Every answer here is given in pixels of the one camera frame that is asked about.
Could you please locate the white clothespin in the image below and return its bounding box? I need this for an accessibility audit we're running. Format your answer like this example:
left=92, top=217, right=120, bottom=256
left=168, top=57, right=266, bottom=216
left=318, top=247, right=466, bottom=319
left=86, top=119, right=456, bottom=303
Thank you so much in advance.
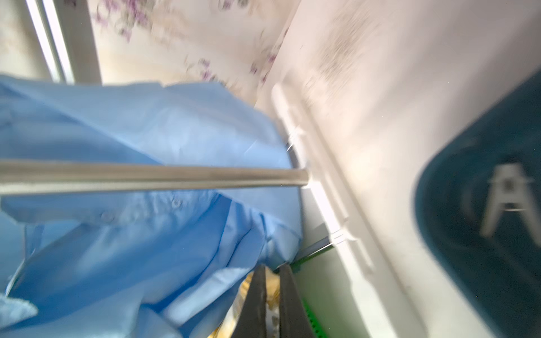
left=480, top=163, right=540, bottom=246

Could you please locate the metal clothes rack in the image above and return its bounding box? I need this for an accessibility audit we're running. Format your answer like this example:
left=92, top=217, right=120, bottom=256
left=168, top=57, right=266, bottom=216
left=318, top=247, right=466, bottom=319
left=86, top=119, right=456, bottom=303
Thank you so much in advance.
left=0, top=82, right=381, bottom=338

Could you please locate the dark teal plastic tray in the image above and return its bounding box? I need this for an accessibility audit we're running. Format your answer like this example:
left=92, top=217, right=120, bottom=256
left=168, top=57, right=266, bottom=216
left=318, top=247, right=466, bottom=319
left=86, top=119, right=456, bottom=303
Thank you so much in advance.
left=414, top=73, right=540, bottom=337

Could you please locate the green perforated plastic basket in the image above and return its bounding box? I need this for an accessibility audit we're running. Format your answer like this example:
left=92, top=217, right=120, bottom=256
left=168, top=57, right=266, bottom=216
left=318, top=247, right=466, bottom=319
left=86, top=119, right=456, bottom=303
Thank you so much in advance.
left=290, top=240, right=332, bottom=338

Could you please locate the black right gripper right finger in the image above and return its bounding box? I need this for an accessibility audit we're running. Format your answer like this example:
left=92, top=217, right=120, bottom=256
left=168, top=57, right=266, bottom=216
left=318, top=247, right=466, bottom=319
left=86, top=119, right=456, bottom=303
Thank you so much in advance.
left=279, top=264, right=315, bottom=338

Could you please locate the light blue shirt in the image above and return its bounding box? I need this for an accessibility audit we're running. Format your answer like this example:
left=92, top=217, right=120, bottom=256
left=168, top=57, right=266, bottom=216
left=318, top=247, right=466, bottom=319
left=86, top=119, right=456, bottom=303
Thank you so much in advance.
left=1, top=76, right=302, bottom=337

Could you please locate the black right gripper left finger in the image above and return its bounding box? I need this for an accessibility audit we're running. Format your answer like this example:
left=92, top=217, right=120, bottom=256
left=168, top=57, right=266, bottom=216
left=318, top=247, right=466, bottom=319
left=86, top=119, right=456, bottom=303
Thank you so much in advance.
left=231, top=266, right=267, bottom=338

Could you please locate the yellow plaid shirt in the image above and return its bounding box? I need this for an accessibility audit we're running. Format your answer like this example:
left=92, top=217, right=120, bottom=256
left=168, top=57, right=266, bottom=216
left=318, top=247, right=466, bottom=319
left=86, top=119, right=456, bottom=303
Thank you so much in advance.
left=209, top=267, right=280, bottom=337

